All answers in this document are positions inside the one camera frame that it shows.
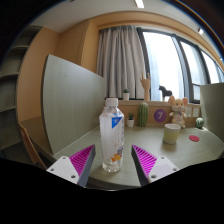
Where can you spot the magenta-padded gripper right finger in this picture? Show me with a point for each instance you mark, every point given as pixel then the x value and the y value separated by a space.
pixel 160 166

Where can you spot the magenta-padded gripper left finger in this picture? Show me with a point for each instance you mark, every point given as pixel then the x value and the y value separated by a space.
pixel 63 166

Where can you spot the clear plastic water bottle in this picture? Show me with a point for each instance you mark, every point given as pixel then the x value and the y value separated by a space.
pixel 111 136

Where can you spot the pale yellow paper cup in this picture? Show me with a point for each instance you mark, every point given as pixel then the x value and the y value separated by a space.
pixel 171 135

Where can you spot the flat round red coaster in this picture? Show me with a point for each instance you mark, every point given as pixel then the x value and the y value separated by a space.
pixel 194 138

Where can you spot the round purple number sign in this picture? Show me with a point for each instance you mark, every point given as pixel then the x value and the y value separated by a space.
pixel 160 115

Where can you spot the small plant in white pot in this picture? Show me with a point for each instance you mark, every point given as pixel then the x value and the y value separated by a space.
pixel 125 96
pixel 130 123

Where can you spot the tall green cactus ornament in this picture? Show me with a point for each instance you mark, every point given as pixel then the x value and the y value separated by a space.
pixel 143 115

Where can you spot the beige plush mouse toy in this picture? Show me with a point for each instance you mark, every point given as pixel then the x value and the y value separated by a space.
pixel 178 111

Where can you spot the round green cactus ornament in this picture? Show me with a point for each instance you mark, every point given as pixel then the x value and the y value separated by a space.
pixel 199 123

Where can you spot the grey desk divider panel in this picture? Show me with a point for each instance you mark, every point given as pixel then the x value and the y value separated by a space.
pixel 213 110
pixel 73 106

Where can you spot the black horse figurine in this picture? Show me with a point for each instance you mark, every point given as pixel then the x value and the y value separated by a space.
pixel 165 91

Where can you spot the grey shelf unit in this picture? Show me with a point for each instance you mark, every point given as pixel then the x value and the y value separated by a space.
pixel 10 100

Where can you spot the grey window curtain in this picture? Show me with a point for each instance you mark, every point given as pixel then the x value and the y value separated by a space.
pixel 120 63

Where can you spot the long ceiling light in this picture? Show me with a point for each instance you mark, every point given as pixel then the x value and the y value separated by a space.
pixel 139 3
pixel 200 31

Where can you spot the white wall socket plate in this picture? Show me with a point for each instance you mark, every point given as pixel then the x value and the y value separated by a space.
pixel 188 112
pixel 196 112

